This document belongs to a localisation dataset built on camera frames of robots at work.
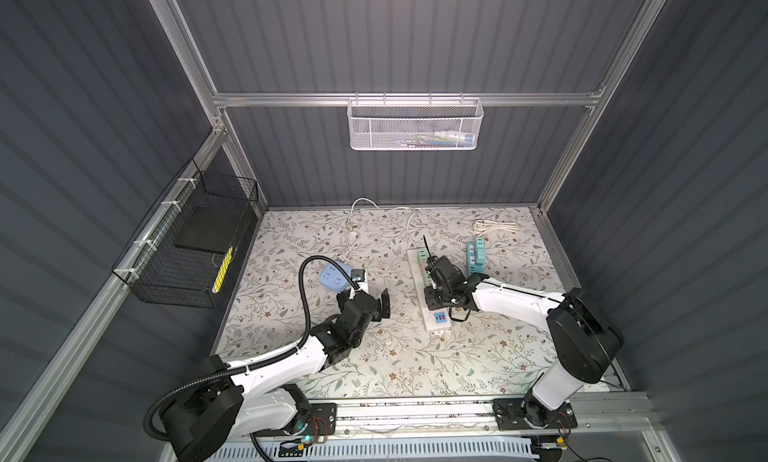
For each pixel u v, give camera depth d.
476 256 1.00
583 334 0.50
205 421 0.41
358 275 0.72
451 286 0.70
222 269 0.70
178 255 0.71
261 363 0.47
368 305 0.62
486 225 1.12
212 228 0.76
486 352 0.85
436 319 0.88
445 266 0.71
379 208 1.23
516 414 0.72
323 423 0.72
